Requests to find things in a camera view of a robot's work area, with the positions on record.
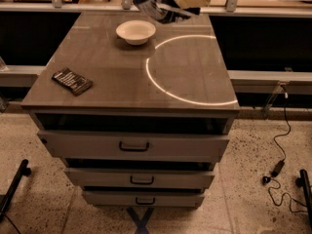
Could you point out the blue tape cross marker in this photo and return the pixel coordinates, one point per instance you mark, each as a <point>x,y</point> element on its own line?
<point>140,222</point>

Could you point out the top drawer with handle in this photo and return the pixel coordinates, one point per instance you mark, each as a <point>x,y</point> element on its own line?
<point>134,147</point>

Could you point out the middle drawer with handle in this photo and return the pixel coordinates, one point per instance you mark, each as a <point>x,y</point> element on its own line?
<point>140,178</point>

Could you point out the white ceramic bowl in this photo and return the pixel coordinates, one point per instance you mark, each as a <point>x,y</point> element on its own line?
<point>136,32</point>

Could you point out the blue chip bag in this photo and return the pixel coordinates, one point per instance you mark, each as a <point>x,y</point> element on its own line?
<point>165,11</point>

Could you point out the grey drawer cabinet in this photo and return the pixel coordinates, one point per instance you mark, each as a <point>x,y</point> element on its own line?
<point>176,83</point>

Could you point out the black stand leg right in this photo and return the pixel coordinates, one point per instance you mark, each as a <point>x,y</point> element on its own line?
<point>303,181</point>

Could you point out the black stand leg left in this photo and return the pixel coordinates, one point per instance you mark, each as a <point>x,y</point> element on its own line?
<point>5,200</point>

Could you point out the drawer with handle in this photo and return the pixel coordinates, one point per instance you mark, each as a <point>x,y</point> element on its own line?
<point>134,147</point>
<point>140,178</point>
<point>143,199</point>

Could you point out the bottom drawer with handle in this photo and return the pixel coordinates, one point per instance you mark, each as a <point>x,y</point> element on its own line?
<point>143,199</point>

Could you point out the rxbar chocolate bar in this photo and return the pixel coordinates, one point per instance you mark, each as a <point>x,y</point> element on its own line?
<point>73,82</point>

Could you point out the black stand leg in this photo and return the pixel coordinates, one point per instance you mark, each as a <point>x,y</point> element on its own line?
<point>5,200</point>
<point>303,181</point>

